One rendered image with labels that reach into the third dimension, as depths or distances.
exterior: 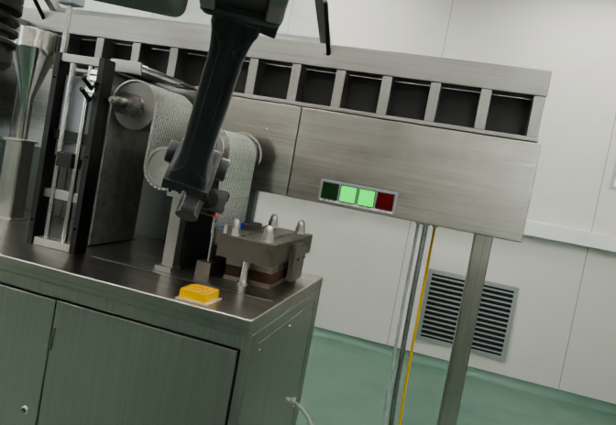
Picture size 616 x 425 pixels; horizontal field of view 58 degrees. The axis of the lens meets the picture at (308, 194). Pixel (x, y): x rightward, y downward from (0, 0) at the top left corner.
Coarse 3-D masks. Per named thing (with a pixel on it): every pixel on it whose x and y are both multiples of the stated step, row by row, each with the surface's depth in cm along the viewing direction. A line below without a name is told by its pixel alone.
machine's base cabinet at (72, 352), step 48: (0, 288) 143; (48, 288) 139; (0, 336) 143; (48, 336) 139; (96, 336) 135; (144, 336) 132; (192, 336) 130; (240, 336) 126; (288, 336) 157; (0, 384) 143; (48, 384) 139; (96, 384) 136; (144, 384) 132; (192, 384) 129; (240, 384) 126; (288, 384) 168
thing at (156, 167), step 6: (156, 150) 160; (162, 150) 160; (150, 156) 161; (156, 156) 161; (162, 156) 160; (150, 162) 161; (156, 162) 161; (162, 162) 160; (150, 168) 161; (156, 168) 160; (162, 168) 160; (150, 174) 161; (156, 174) 161; (162, 174) 160; (150, 180) 161; (156, 180) 161; (156, 186) 160
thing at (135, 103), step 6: (126, 96) 157; (132, 96) 157; (138, 96) 162; (132, 102) 157; (138, 102) 160; (120, 108) 158; (126, 108) 157; (132, 108) 157; (138, 108) 160; (126, 114) 159; (132, 114) 160; (138, 114) 162
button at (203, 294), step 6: (186, 288) 130; (192, 288) 131; (198, 288) 132; (204, 288) 133; (210, 288) 134; (180, 294) 129; (186, 294) 129; (192, 294) 128; (198, 294) 128; (204, 294) 128; (210, 294) 129; (216, 294) 133; (198, 300) 128; (204, 300) 127; (210, 300) 130
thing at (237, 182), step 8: (232, 176) 162; (240, 176) 168; (248, 176) 175; (224, 184) 158; (232, 184) 163; (240, 184) 169; (248, 184) 176; (232, 192) 164; (240, 192) 171; (248, 192) 177; (232, 200) 165; (240, 200) 172; (232, 208) 167; (240, 208) 173; (224, 216) 162; (232, 216) 168; (240, 216) 174; (216, 224) 158; (224, 224) 163
